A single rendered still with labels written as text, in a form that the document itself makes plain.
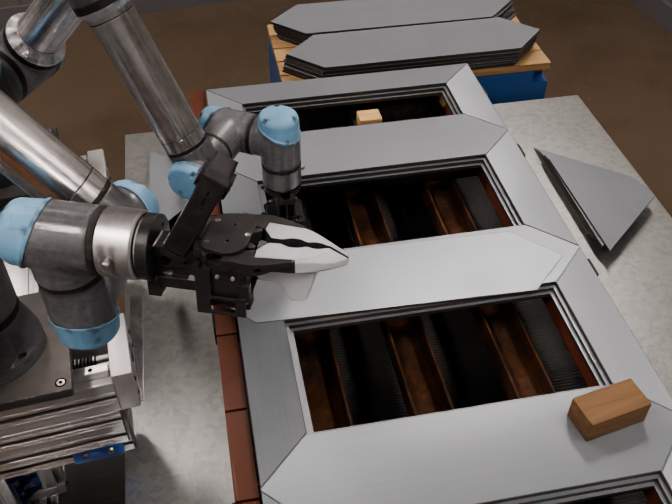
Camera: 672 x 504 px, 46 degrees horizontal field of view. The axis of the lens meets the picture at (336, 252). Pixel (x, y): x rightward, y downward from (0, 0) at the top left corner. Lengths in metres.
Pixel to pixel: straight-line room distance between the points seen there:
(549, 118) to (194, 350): 1.19
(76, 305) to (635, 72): 3.57
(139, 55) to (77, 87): 2.69
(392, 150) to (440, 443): 0.84
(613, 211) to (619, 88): 2.10
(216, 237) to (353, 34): 1.70
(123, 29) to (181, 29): 3.08
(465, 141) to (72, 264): 1.34
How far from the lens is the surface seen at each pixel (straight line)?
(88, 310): 0.92
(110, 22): 1.32
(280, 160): 1.46
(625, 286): 1.86
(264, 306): 1.58
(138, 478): 1.58
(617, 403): 1.45
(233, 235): 0.81
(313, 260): 0.78
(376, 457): 1.37
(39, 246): 0.86
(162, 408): 1.66
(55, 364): 1.31
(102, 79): 4.04
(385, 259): 1.68
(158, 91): 1.34
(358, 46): 2.39
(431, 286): 1.63
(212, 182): 0.75
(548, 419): 1.46
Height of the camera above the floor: 2.00
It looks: 43 degrees down
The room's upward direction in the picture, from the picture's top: straight up
